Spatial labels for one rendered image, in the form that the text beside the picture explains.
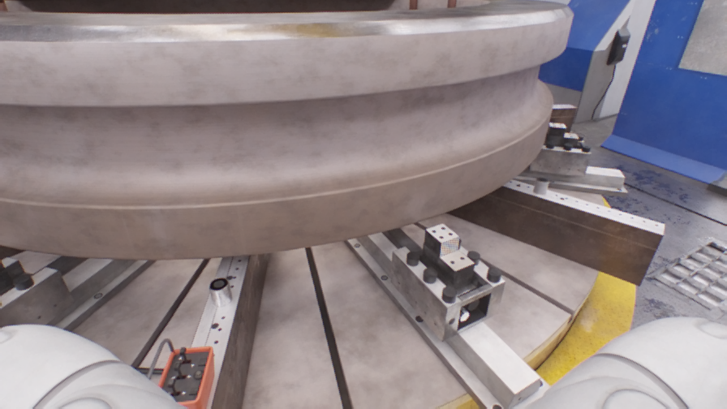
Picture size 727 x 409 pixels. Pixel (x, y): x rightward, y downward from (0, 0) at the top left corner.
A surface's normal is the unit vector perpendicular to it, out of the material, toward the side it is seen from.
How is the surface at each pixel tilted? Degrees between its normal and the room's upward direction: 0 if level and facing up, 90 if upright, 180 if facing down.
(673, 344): 14
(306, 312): 0
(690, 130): 90
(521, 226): 90
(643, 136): 90
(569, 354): 0
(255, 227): 90
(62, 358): 23
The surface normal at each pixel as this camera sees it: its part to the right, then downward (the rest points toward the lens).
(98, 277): 0.91, -0.15
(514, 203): -0.63, 0.36
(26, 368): -0.06, -0.85
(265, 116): 0.22, 0.45
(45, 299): 0.96, 0.14
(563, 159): -0.29, 0.44
